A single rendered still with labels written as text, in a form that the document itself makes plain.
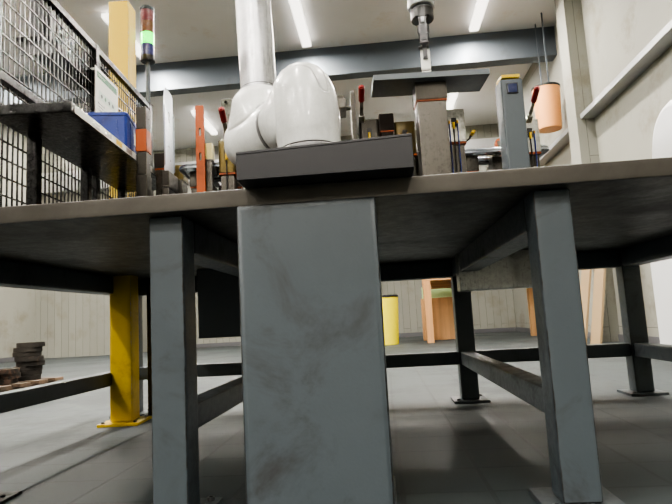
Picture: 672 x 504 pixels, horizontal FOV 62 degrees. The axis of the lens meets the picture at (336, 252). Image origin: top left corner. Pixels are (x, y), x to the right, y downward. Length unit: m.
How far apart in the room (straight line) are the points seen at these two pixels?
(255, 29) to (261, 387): 0.96
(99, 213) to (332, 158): 0.54
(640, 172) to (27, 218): 1.32
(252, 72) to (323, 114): 0.32
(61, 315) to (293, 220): 10.75
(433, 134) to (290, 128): 0.63
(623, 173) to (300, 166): 0.66
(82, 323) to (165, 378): 10.33
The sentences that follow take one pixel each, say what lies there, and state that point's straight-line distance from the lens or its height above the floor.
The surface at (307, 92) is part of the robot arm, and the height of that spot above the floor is 0.93.
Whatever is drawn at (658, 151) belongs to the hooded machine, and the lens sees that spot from 4.00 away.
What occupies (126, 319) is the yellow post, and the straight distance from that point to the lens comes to 2.69.
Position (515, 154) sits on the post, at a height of 0.89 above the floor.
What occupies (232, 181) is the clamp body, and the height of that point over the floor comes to 0.90.
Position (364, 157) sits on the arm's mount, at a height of 0.73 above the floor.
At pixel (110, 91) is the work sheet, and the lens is 2.59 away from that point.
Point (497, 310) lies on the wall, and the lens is 11.74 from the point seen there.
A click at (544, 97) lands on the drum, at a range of 8.02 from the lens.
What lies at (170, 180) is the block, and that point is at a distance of 2.21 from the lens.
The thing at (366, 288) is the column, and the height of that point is 0.47.
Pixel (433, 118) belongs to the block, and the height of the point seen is 1.02.
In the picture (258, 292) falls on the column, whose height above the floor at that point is 0.47.
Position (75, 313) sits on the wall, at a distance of 11.68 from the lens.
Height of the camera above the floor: 0.40
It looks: 7 degrees up
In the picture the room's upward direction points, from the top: 3 degrees counter-clockwise
